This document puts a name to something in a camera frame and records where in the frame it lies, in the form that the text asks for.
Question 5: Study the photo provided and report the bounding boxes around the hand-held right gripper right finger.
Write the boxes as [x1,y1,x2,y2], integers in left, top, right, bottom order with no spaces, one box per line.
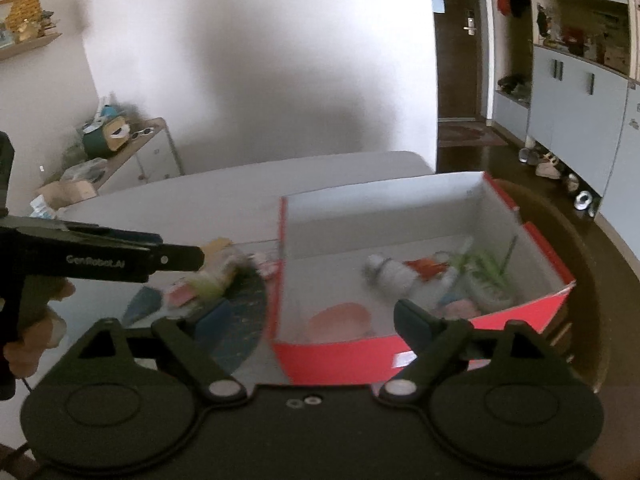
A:
[378,299,572,402]

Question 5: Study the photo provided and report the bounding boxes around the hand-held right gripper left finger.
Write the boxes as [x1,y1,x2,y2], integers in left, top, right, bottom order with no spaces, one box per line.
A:
[75,300,248,403]

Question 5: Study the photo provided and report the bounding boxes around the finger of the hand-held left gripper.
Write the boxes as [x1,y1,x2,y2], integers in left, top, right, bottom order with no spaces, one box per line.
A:
[66,225,164,249]
[147,244,206,272]

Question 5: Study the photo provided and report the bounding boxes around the clear jar with green lid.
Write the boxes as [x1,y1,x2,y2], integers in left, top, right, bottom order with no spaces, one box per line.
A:
[192,252,252,302]

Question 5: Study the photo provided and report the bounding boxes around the white plastic bottle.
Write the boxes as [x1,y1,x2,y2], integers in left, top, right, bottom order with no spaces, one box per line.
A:
[364,254,419,294]

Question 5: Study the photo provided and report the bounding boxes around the orange toy figure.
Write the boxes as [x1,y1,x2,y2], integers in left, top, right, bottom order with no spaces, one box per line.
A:
[402,254,454,282]

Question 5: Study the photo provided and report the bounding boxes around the pink heart-shaped box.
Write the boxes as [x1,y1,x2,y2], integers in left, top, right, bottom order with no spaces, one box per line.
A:
[307,302,374,344]

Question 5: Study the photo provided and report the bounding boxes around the red cardboard box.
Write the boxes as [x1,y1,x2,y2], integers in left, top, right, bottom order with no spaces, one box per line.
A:
[270,171,577,387]

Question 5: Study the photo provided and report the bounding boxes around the light green plastic toy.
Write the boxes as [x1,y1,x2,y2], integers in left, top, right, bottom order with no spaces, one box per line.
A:
[450,239,519,292]

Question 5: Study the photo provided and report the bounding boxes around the person's left hand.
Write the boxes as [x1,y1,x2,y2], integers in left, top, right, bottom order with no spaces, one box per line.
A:
[3,277,76,379]

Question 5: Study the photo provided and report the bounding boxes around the dark speckled round mat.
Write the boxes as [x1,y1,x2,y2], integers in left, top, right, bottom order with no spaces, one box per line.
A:
[197,269,271,377]

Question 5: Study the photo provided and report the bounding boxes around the small yellow box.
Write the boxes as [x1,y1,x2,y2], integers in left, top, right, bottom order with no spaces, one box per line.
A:
[200,239,234,262]

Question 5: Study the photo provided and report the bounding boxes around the blue fan-shaped pad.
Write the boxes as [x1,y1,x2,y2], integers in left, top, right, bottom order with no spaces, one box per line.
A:
[121,287,164,327]

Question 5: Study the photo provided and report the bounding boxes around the brown cardboard carton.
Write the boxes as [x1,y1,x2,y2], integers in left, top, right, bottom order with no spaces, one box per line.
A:
[35,180,99,209]

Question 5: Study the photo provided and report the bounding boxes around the white and wood sideboard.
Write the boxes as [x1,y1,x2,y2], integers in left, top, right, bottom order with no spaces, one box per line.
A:
[37,117,184,211]

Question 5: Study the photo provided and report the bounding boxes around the teal bag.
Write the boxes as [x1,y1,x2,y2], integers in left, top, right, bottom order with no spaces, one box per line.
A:
[81,104,134,159]

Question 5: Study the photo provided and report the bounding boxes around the brown door mat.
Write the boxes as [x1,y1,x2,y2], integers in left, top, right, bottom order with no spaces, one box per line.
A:
[438,122,509,149]

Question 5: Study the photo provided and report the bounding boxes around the white sneakers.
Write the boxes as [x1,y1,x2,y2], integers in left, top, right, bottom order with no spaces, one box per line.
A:
[534,154,565,179]

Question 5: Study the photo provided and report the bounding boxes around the silver shoes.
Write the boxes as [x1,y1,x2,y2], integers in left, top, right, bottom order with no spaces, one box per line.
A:
[564,174,602,218]

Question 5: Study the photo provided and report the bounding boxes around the dark wooden door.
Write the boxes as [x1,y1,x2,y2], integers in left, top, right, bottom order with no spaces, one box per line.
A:
[429,0,495,122]

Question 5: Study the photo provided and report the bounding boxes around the thin black cable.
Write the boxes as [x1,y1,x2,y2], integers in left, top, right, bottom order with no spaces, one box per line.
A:
[0,376,39,461]

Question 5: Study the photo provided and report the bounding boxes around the wooden wall shelf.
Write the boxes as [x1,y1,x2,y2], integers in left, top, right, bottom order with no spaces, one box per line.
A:
[0,0,64,62]

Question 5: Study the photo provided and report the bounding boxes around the white wall cabinet unit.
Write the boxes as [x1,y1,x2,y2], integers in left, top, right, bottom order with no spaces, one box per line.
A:
[492,0,640,263]

